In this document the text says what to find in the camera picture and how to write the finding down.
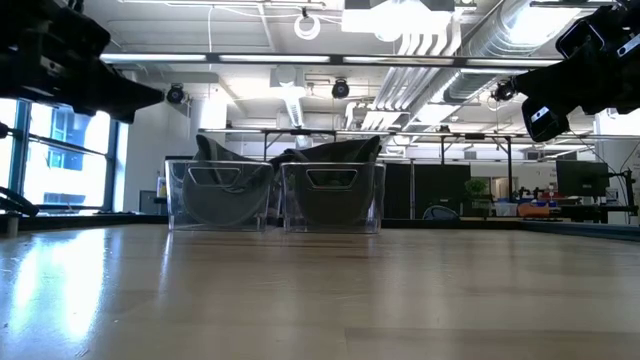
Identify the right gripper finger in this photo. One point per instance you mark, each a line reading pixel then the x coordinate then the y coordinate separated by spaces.
pixel 545 87
pixel 545 122

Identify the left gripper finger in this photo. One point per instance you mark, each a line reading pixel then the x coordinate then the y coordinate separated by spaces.
pixel 120 117
pixel 115 92

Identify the blue-grey baseball cap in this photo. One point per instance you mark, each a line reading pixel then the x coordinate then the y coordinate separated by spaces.
pixel 220 200

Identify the charcoal baseball cap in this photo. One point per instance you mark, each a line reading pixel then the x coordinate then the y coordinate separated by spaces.
pixel 335 205

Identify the round black ceiling speaker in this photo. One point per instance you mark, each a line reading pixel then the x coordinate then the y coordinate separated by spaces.
pixel 340 89
pixel 175 93

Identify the large black-framed window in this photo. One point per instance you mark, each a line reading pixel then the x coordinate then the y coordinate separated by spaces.
pixel 70 160

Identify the black desk monitor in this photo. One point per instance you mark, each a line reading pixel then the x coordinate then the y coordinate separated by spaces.
pixel 582 177

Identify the black overhead truss rack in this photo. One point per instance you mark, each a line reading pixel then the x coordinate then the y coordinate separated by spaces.
pixel 475 136

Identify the yellow white wipes canister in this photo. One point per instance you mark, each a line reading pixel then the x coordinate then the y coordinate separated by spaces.
pixel 161 187

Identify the orange desk item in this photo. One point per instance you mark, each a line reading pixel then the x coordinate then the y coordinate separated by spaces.
pixel 532 211

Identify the green background plant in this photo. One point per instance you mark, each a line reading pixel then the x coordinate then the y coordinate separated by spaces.
pixel 477 189

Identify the clear plastic bin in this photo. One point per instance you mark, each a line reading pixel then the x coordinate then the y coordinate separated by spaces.
pixel 172 220
pixel 380 220

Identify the black partition panel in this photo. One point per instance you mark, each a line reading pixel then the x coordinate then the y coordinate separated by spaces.
pixel 440 185

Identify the white ceiling pipe bundle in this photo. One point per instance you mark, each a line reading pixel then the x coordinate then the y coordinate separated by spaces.
pixel 425 55

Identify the long ceiling light bar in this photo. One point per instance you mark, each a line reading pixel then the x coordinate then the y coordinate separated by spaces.
pixel 250 58

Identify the grey office chair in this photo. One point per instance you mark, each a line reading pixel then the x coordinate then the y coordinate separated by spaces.
pixel 440 214

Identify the black ceiling camera rig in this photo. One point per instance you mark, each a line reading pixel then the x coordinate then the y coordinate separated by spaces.
pixel 502 91

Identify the silver spiral air duct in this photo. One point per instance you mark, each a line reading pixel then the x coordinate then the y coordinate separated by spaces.
pixel 500 30

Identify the black aluminium table frame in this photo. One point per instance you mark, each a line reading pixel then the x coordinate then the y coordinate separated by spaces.
pixel 100 222

